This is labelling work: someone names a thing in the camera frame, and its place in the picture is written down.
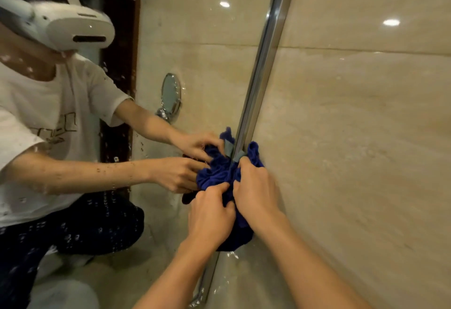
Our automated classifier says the person's left hand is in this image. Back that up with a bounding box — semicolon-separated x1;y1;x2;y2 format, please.
187;182;237;255

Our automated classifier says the person's right hand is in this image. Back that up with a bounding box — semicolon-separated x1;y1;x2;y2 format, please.
232;157;286;238

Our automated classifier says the blue microfibre cloth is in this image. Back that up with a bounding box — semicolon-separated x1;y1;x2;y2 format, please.
215;141;265;253

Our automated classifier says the silver framed wall mirror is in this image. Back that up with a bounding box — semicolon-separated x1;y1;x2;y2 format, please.
0;0;302;309

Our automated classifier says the person's right forearm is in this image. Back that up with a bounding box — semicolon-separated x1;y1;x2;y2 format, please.
259;213;374;309

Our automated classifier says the person's left forearm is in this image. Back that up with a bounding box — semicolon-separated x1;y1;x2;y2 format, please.
132;240;219;309

